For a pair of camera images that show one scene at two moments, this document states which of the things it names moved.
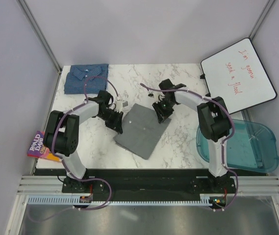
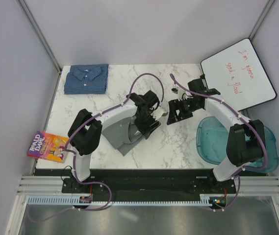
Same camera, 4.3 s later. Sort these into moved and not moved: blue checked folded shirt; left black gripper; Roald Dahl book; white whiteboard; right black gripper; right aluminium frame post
Moved: right black gripper; left black gripper
Not moved: white whiteboard; blue checked folded shirt; Roald Dahl book; right aluminium frame post
